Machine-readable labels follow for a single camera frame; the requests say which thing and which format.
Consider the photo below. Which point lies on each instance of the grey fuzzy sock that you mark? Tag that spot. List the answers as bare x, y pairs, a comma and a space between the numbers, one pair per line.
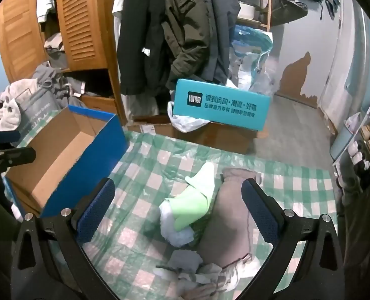
228, 218

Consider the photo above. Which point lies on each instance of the white grey towel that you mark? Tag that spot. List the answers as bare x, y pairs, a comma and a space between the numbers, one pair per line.
10, 106

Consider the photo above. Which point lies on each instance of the white sock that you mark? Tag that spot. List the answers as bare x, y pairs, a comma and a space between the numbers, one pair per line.
178, 236

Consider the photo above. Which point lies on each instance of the white door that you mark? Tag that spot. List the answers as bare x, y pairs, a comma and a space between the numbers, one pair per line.
344, 53

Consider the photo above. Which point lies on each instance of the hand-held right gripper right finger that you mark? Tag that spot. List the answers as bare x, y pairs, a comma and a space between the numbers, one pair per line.
260, 212

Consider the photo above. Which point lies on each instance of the black hanging coat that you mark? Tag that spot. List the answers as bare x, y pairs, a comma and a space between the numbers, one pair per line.
141, 37

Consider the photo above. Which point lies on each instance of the blue cardboard box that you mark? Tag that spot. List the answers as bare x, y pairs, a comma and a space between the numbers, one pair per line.
63, 150

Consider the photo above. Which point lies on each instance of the white plastic bag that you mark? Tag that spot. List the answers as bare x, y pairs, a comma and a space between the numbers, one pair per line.
185, 123

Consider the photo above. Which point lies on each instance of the grey blue hanging coat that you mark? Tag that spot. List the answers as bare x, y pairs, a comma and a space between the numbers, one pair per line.
222, 22

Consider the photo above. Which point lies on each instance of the green checked tablecloth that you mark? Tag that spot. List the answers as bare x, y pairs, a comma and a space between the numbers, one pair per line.
160, 159

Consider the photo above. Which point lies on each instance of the wooden shelf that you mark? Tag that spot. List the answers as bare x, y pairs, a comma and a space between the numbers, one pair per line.
264, 6

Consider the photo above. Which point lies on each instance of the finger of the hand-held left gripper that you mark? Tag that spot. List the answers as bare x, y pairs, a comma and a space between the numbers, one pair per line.
13, 157
5, 137

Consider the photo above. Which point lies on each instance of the dark green knit sock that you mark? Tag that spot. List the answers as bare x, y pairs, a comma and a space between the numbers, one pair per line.
203, 275

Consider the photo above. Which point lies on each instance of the dark hanging bag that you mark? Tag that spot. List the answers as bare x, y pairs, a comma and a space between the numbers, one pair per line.
289, 6

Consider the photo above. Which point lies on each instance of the olive green hanging jacket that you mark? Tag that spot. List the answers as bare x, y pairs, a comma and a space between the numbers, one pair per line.
185, 22

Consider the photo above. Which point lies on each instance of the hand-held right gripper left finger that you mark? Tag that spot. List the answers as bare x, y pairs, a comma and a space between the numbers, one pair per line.
97, 212

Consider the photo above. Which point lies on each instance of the grey blue sock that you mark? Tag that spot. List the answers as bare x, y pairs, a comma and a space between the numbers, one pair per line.
185, 261

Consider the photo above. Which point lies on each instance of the teal cardboard box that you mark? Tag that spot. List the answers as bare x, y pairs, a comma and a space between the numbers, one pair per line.
222, 106

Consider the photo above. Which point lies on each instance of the light green cloth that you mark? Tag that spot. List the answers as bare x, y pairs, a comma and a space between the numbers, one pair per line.
189, 203

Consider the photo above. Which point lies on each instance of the wooden wardrobe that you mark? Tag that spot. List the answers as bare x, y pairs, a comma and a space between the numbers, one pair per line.
78, 22

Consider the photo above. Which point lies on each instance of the pile of grey clothes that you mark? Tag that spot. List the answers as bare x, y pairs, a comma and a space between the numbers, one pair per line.
53, 75

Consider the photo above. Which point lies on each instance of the white container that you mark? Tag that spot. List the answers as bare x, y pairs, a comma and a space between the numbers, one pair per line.
247, 11

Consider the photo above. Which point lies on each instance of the group of shoes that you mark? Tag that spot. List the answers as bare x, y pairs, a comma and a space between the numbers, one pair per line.
369, 137

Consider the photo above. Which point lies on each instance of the clear plastic bag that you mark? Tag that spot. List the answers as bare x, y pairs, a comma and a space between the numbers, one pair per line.
247, 62

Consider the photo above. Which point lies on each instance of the light blue container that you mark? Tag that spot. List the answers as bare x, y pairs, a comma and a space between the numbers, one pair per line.
342, 143

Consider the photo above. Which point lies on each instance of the brown cardboard box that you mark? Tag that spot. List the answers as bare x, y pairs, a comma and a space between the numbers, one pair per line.
222, 137

